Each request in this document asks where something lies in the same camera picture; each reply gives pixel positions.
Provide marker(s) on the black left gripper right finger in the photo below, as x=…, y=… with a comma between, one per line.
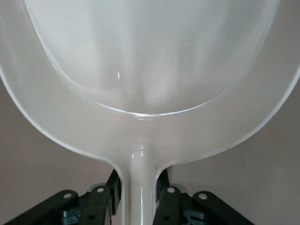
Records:
x=171, y=206

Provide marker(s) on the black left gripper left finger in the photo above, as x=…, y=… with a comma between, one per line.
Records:
x=98, y=206

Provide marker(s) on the beige plastic dustpan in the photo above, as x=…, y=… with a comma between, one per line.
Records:
x=150, y=140

